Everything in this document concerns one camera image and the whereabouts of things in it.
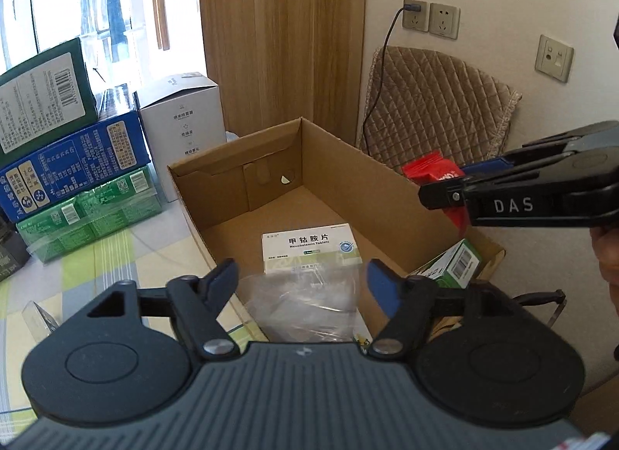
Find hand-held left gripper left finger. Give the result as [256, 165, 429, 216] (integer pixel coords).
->
[87, 259, 240, 361]

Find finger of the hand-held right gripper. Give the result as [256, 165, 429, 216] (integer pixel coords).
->
[418, 176, 473, 212]
[459, 140, 574, 176]

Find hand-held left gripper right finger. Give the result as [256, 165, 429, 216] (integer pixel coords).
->
[366, 259, 520, 361]

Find red packet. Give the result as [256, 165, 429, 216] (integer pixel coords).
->
[402, 151, 470, 229]

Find green medicine box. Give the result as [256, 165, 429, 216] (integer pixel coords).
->
[411, 238, 485, 289]

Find clear plastic bag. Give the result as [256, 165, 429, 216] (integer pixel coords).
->
[237, 265, 374, 343]

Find white medicine box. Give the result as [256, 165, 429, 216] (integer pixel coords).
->
[262, 223, 364, 277]

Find cardboard box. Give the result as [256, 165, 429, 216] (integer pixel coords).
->
[167, 116, 506, 342]

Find checked cloth desktop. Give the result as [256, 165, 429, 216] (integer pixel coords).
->
[0, 198, 272, 431]

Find person's right hand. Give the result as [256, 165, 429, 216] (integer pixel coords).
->
[590, 224, 619, 284]

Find brown quilted cushion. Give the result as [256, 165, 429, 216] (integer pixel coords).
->
[356, 46, 523, 176]

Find green wrapped packs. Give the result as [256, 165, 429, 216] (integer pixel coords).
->
[16, 164, 166, 265]

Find white carton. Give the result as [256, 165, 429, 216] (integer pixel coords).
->
[137, 71, 226, 204]

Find large blue box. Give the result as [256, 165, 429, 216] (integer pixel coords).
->
[0, 109, 151, 224]

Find dark green food box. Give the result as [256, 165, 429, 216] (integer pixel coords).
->
[0, 215, 31, 282]

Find wooden cabinet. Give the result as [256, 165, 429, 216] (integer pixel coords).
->
[198, 0, 369, 146]

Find large dark green box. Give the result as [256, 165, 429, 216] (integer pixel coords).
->
[0, 37, 100, 168]

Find beige wall data socket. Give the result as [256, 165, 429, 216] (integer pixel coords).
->
[534, 34, 575, 84]

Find dark charging cable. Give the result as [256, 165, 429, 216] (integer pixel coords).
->
[362, 3, 422, 142]

